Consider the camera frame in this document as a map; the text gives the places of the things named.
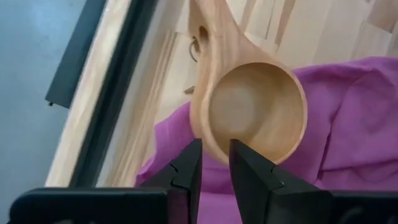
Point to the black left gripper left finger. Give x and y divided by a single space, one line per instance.
186 174

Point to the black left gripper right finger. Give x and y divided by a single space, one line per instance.
252 180

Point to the purple cloth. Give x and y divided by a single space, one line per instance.
348 124

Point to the black table base bar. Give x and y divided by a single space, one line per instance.
77 53

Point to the black table frame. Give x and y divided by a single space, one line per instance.
112 93

